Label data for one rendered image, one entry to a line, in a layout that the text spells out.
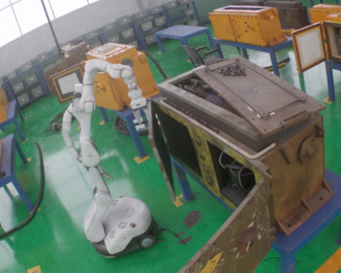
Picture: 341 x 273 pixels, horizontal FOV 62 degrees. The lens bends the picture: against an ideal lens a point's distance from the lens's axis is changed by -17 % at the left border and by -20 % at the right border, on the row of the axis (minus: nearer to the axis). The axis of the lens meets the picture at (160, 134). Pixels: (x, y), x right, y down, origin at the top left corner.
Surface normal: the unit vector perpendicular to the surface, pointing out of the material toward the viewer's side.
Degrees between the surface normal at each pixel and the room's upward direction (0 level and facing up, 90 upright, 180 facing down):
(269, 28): 90
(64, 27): 90
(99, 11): 90
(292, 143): 90
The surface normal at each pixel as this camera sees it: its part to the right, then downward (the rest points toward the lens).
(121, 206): 0.19, 0.11
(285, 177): 0.40, 0.32
